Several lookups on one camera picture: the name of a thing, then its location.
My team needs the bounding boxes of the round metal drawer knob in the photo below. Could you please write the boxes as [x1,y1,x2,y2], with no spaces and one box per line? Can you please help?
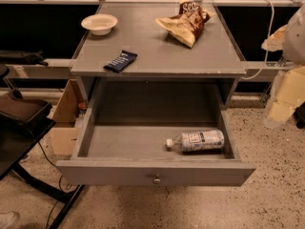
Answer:
[152,175,161,185]

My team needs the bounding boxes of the dark blue snack bar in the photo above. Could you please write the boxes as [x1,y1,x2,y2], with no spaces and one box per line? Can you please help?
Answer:
[104,51,137,73]

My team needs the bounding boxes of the white shoe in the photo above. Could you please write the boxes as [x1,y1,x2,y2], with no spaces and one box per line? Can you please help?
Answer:
[0,211,20,229]

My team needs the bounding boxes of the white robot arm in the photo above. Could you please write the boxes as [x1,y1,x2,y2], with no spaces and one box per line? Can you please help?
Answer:
[261,5,305,129]

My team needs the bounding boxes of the black desk with tray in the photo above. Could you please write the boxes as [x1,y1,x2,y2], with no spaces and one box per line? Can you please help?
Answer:
[0,63,86,229]

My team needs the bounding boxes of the grey metal rail frame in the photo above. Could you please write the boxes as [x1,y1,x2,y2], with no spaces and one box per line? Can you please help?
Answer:
[0,0,305,83]

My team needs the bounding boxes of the clear plastic water bottle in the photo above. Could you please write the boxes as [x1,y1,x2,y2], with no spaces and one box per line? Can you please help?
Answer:
[166,130,225,153]

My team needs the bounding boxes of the black floor cable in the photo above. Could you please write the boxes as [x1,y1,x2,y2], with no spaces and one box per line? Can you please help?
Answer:
[37,140,74,229]

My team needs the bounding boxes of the white bowl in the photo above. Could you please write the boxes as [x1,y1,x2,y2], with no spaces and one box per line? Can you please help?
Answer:
[81,14,117,35]

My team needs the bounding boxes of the cardboard box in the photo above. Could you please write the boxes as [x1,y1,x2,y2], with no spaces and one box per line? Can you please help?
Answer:
[50,79,87,156]

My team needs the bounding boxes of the brown chip bag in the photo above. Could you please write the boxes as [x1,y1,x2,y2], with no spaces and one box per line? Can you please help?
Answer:
[155,0,215,48]

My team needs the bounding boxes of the white cable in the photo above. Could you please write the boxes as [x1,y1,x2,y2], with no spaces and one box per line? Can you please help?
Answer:
[239,0,275,81]

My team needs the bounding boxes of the grey open drawer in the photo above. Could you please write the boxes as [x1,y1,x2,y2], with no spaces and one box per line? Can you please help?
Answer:
[57,78,255,186]

